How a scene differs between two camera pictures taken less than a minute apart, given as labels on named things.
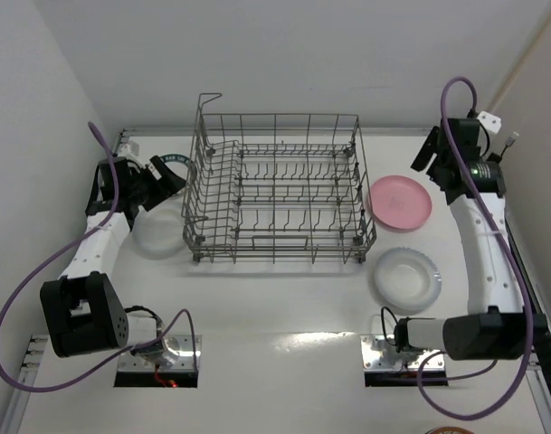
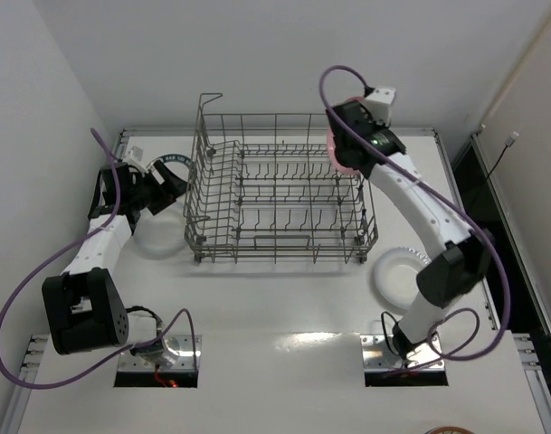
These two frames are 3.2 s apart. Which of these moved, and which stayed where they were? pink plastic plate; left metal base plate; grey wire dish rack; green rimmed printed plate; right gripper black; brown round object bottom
Moved: right gripper black; pink plastic plate
Stayed: left metal base plate; brown round object bottom; green rimmed printed plate; grey wire dish rack
